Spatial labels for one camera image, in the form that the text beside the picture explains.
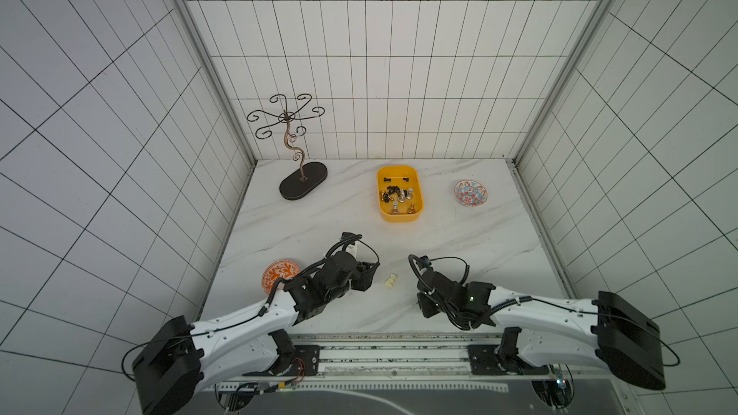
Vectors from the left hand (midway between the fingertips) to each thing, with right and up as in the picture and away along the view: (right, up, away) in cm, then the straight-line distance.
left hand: (365, 270), depth 81 cm
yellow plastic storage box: (+13, +21, +25) cm, 35 cm away
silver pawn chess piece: (+16, +21, +25) cm, 37 cm away
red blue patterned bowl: (+40, +22, +26) cm, 52 cm away
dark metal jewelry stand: (-25, +28, +31) cm, 48 cm away
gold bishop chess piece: (+16, +16, +21) cm, 31 cm away
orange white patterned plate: (-27, -2, +6) cm, 27 cm away
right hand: (+15, -7, +3) cm, 17 cm away
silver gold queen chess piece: (+10, +15, +20) cm, 27 cm away
